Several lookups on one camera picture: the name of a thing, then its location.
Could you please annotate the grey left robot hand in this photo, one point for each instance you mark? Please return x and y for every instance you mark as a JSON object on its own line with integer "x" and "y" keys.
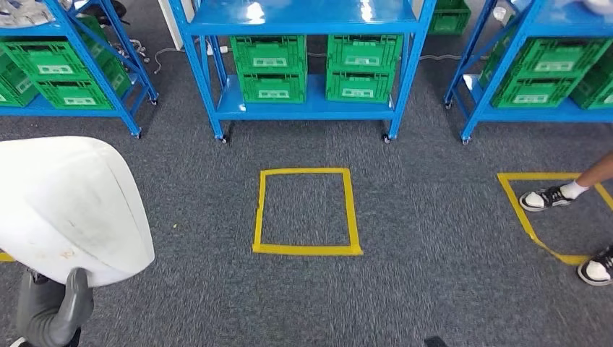
{"x": 52, "y": 311}

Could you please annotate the white plastic shell part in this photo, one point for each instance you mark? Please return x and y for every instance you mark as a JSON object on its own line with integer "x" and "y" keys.
{"x": 72, "y": 206}

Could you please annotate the silver grey shell part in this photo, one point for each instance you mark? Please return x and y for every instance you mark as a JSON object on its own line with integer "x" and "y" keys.
{"x": 24, "y": 12}

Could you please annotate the yellow floor tape square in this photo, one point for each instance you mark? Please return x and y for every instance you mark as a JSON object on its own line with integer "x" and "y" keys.
{"x": 306, "y": 249}
{"x": 5, "y": 257}
{"x": 515, "y": 201}

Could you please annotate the blue metal shelving rack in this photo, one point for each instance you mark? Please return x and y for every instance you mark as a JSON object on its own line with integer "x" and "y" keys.
{"x": 550, "y": 115}
{"x": 72, "y": 112}
{"x": 306, "y": 16}

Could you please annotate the black office chair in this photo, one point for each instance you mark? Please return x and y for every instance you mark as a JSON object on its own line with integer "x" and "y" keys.
{"x": 105, "y": 9}

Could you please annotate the person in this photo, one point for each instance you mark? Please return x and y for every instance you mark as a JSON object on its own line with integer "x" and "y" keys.
{"x": 546, "y": 199}

